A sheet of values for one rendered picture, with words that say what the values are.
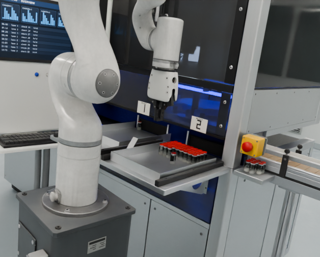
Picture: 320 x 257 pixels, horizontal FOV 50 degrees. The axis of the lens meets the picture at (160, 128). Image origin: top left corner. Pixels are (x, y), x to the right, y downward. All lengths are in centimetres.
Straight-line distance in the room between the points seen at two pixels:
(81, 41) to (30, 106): 107
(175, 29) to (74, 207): 61
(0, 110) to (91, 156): 97
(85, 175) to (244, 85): 72
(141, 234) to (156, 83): 98
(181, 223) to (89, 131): 87
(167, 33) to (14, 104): 102
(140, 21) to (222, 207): 83
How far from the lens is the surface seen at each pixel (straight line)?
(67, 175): 97
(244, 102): 137
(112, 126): 176
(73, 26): 88
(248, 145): 134
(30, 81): 188
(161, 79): 112
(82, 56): 86
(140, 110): 172
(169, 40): 110
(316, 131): 613
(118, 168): 127
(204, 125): 148
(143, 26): 116
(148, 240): 186
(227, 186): 147
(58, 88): 97
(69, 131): 93
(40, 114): 193
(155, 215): 177
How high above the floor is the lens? 133
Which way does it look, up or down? 14 degrees down
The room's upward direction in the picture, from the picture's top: 7 degrees clockwise
